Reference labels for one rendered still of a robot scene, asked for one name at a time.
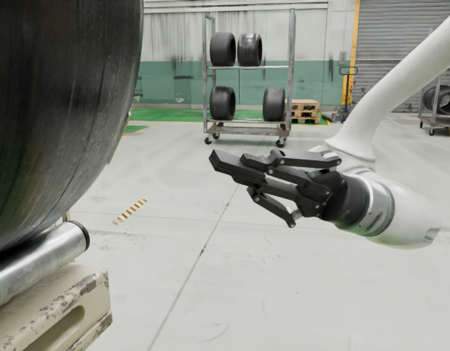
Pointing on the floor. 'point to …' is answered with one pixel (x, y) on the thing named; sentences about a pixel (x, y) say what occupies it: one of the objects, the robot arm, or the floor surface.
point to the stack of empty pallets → (304, 111)
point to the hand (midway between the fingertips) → (237, 166)
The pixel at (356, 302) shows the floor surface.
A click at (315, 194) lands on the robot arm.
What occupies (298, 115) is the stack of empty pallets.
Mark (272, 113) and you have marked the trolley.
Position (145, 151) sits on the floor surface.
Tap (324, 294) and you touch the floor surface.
